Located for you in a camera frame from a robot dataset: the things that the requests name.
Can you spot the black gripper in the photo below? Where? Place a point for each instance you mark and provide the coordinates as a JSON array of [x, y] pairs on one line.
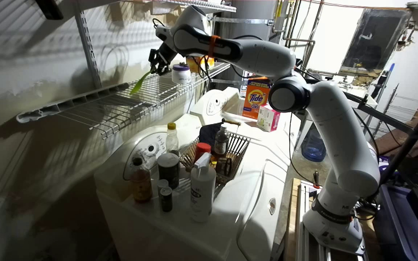
[[164, 52]]

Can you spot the green knife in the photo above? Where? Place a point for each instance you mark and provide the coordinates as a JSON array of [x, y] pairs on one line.
[[139, 84]]

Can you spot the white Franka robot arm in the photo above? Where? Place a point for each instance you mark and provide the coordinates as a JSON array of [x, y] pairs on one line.
[[348, 145]]

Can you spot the metal shelf upright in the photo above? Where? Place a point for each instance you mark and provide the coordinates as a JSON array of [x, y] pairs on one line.
[[87, 48]]

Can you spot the white upper shelf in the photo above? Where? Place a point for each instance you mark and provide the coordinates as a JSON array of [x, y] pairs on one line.
[[209, 6]]

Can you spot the white jar purple lid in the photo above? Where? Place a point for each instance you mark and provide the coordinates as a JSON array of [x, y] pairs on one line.
[[180, 72]]

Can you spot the clear bottle yellow cap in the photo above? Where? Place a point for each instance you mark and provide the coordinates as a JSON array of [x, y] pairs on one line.
[[171, 138]]

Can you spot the white dryer machine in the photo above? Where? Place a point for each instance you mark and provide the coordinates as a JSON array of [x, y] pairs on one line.
[[228, 103]]

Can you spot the dark blue cloth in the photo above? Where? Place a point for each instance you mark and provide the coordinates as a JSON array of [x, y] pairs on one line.
[[209, 132]]

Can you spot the red lid jar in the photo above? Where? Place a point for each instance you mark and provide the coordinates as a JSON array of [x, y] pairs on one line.
[[202, 149]]

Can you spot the orange Tide detergent box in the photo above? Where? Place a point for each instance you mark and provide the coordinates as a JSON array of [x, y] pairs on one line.
[[255, 98]]

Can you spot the blue white round canister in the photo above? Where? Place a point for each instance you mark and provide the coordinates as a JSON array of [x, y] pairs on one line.
[[168, 169]]

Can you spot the grey water heater tank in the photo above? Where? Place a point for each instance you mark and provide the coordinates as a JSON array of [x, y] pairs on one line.
[[252, 11]]

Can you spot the wicker basket tray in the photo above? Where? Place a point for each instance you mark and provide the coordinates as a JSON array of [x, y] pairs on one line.
[[238, 145]]

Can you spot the small jar silver lid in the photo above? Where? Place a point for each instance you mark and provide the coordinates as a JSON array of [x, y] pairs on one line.
[[162, 183]]

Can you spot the pink white small box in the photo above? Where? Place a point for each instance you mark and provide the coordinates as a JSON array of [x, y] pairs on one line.
[[268, 117]]

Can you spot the white spray bottle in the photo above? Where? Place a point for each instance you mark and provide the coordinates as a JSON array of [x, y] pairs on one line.
[[202, 190]]

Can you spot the small dark spice jar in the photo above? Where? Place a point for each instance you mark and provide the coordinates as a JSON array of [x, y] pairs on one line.
[[165, 198]]

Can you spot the white washing machine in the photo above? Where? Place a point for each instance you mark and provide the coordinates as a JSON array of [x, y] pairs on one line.
[[247, 207]]

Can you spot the blue water jug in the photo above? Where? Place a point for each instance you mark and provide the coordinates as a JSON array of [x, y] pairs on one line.
[[312, 145]]

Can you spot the wooden platform board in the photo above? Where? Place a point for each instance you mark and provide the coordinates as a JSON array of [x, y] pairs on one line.
[[293, 217]]

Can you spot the black flat panel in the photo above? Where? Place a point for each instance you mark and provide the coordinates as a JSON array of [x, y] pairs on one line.
[[376, 38]]

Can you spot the black slanted pole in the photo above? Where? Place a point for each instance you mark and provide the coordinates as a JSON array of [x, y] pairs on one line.
[[412, 135]]

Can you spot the dark blue storage bin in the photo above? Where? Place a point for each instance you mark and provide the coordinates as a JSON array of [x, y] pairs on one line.
[[402, 232]]

